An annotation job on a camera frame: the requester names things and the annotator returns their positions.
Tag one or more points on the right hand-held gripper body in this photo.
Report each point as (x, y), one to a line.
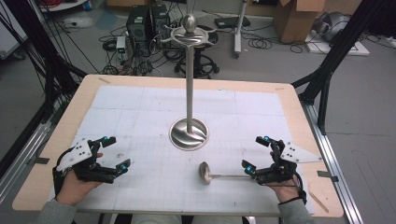
(294, 154)

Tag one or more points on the white power box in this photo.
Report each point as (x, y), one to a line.
(120, 43)

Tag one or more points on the person's right hand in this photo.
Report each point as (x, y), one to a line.
(286, 191)

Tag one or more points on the white board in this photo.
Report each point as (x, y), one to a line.
(358, 49)

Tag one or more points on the person's left hand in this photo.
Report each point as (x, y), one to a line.
(76, 189)

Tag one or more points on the steel utensil stand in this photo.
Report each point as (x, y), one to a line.
(189, 93)

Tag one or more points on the white round table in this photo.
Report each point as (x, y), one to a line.
(62, 5)

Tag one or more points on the flat black box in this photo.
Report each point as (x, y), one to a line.
(232, 22)

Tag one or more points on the cardboard box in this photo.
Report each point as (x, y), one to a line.
(299, 21)

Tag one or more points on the black frame strut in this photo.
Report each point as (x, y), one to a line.
(342, 40)
(40, 46)

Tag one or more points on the white stand pole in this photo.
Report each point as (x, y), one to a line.
(239, 31)

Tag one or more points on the brown tape strip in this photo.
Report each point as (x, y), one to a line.
(104, 80)

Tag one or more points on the grey round device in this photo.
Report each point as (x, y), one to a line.
(334, 26)

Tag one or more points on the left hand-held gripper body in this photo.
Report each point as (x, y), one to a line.
(81, 152)

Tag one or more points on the black tape piece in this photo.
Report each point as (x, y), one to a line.
(39, 160)
(327, 175)

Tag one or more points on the aluminium rail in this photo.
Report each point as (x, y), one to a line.
(330, 155)
(18, 161)

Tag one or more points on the black wheeled stool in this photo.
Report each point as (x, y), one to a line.
(207, 67)

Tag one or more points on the white cabinet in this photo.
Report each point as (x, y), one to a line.
(7, 37)

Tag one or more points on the white grid mat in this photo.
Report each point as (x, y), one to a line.
(140, 102)

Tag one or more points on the black computer tower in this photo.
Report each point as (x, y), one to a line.
(160, 20)
(138, 23)

